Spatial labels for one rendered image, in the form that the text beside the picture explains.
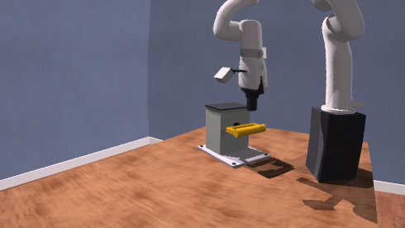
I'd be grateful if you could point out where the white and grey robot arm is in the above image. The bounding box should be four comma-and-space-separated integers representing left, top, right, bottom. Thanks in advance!
213, 0, 365, 114

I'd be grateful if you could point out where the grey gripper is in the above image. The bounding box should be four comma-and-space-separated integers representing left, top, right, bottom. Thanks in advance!
239, 57, 267, 112

